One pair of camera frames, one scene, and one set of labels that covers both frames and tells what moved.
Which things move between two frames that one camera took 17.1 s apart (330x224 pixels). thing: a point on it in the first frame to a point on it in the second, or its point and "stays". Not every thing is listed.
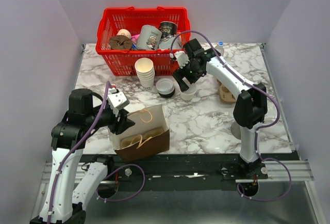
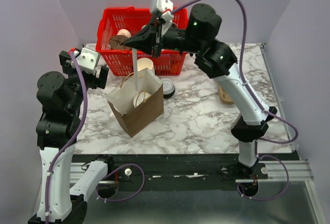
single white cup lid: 192,89 to 139,98
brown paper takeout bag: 148,136 to 137,119
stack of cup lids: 165,88 stays
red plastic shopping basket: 122,62 stays
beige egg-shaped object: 124,32 stays
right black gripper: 180,74 to 151,37
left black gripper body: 113,122 to 95,80
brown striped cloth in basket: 120,42 stays
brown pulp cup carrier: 225,94 stays
